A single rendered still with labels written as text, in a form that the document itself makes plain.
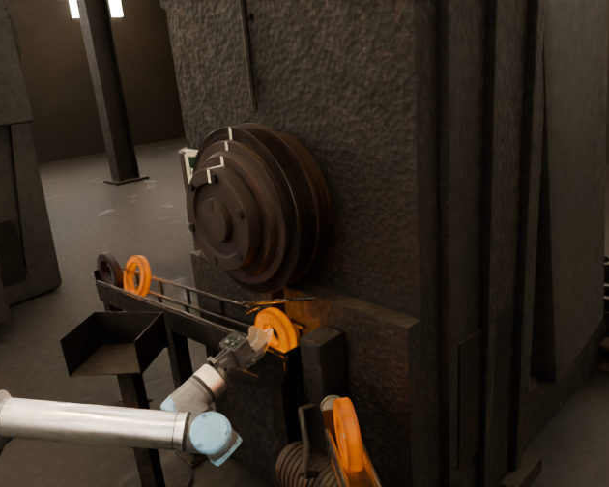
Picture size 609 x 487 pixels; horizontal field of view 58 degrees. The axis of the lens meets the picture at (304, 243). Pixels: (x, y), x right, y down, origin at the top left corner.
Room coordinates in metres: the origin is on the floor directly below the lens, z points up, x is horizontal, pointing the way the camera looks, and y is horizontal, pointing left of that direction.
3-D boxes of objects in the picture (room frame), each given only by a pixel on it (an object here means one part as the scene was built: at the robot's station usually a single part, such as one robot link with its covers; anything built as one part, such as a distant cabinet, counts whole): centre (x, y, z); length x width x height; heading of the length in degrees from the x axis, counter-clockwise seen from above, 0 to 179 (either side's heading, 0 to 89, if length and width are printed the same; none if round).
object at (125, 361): (1.65, 0.66, 0.36); 0.26 x 0.20 x 0.72; 77
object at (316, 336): (1.31, -0.02, 0.68); 0.11 x 0.08 x 0.24; 132
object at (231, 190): (1.41, 0.22, 1.11); 0.28 x 0.06 x 0.28; 42
